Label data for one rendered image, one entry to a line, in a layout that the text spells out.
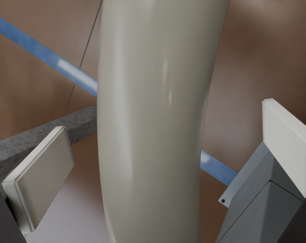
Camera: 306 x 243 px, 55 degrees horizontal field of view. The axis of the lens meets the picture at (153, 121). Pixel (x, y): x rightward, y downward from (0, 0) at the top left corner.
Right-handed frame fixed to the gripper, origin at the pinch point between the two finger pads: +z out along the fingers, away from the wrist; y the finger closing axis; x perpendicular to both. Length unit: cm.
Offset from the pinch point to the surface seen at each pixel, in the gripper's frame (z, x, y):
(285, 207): 59, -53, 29
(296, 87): 107, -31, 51
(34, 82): 164, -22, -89
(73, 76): 152, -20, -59
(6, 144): 59, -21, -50
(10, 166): 55, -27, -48
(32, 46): 165, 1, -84
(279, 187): 69, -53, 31
